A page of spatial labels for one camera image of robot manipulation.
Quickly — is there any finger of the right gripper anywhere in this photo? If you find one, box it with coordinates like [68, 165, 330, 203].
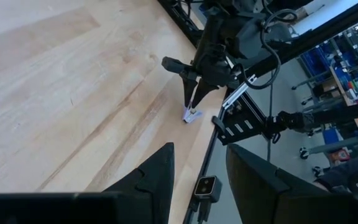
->
[181, 77, 198, 107]
[192, 79, 219, 108]

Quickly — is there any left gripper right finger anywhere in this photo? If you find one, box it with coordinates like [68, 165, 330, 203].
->
[226, 143, 291, 224]

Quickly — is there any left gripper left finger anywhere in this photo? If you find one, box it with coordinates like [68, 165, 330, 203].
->
[103, 142, 175, 224]

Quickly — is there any white staple remover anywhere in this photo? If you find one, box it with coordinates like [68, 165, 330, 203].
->
[181, 105, 203, 124]

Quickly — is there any person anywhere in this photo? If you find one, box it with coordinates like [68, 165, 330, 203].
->
[314, 152, 358, 195]

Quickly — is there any shelf with blue bins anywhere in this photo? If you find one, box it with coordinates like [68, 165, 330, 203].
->
[300, 18, 358, 106]

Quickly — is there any black frame clip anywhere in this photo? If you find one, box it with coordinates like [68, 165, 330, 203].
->
[211, 115, 226, 133]

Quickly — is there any small grey camera box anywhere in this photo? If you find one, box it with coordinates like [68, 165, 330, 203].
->
[193, 175, 223, 203]

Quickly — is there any black camera cable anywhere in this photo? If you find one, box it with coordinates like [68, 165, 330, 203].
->
[191, 200, 213, 224]

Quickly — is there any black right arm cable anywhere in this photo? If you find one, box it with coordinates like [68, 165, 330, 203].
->
[233, 7, 298, 91]

